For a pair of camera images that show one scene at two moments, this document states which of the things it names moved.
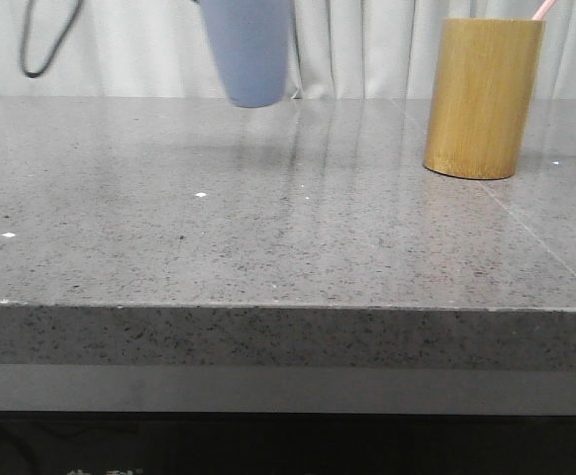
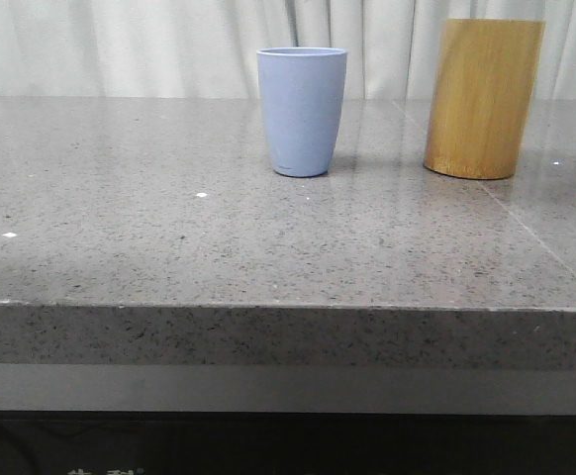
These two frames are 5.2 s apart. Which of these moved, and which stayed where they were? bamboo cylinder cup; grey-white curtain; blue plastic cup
Moved: blue plastic cup
Stayed: grey-white curtain; bamboo cylinder cup
